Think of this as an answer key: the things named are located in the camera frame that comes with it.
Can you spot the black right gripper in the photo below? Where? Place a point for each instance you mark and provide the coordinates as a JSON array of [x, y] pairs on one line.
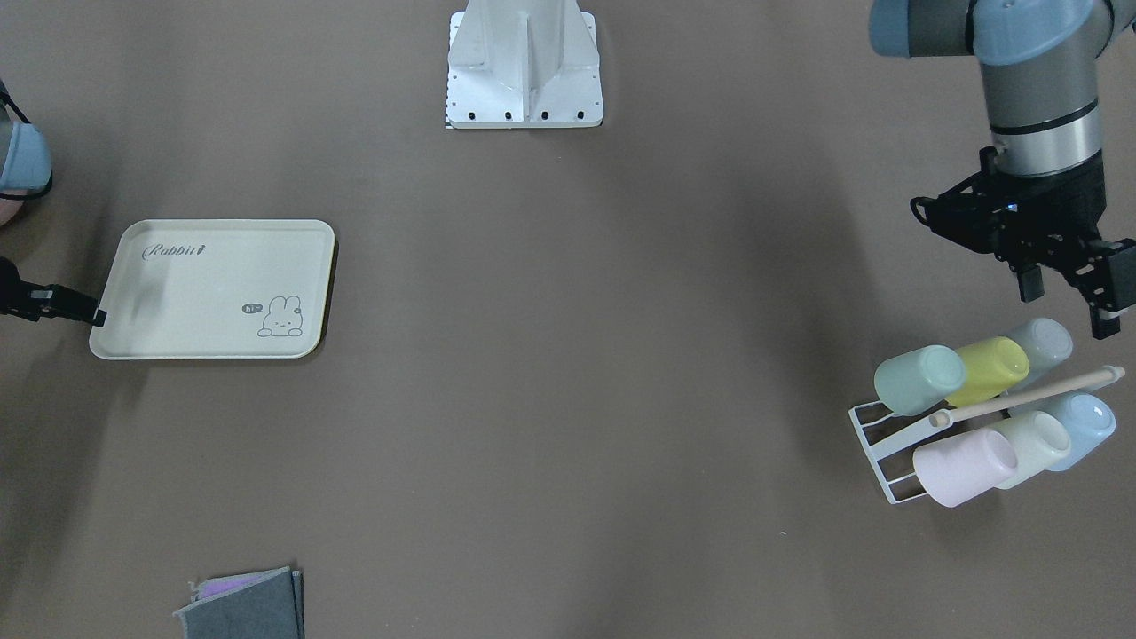
[[46, 301]]

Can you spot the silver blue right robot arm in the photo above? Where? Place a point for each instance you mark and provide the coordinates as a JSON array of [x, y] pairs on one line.
[[28, 175]]

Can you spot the cream rabbit print tray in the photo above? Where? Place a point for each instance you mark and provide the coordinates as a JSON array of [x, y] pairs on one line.
[[217, 289]]

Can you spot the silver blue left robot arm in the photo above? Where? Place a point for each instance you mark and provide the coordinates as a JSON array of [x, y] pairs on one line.
[[1038, 66]]

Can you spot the folded grey cloth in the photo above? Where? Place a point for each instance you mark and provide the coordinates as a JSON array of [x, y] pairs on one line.
[[263, 604]]

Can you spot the white wire cup rack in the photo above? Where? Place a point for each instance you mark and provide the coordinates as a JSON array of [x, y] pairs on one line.
[[889, 440]]

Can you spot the pale cream plastic cup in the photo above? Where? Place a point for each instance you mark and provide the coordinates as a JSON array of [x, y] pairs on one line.
[[1038, 441]]

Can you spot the yellow plastic cup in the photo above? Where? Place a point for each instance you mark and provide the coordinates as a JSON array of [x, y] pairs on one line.
[[992, 366]]

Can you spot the pink plastic cup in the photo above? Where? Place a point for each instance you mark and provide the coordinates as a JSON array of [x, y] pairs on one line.
[[959, 468]]

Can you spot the grey plastic cup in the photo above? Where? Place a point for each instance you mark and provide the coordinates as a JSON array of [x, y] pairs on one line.
[[1047, 343]]

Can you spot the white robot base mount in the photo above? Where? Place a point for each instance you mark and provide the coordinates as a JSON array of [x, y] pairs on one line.
[[523, 65]]

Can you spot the light blue plastic cup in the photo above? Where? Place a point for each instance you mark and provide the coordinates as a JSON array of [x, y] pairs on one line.
[[1087, 419]]

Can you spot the pink bowl with ice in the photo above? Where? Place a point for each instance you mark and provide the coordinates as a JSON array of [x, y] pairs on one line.
[[9, 209]]

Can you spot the green plastic cup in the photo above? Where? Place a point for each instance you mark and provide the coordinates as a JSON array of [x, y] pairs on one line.
[[915, 381]]

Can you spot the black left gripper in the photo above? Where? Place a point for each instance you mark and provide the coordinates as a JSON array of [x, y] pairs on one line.
[[1076, 197]]

